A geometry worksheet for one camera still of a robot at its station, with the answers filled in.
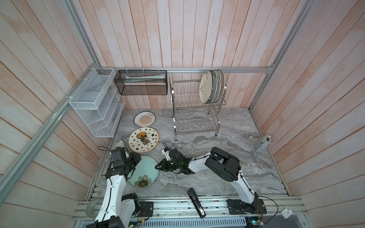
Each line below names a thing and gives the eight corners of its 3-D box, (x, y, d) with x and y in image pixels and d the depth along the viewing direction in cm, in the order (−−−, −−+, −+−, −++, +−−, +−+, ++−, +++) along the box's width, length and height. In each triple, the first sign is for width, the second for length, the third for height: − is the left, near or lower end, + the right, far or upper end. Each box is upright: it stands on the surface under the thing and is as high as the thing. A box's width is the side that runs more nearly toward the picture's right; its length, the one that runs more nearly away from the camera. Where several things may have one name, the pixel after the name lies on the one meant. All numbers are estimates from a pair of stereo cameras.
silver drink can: (255, 153, 97) (265, 142, 85) (252, 146, 100) (262, 135, 89) (263, 153, 97) (274, 142, 85) (260, 146, 100) (270, 135, 89)
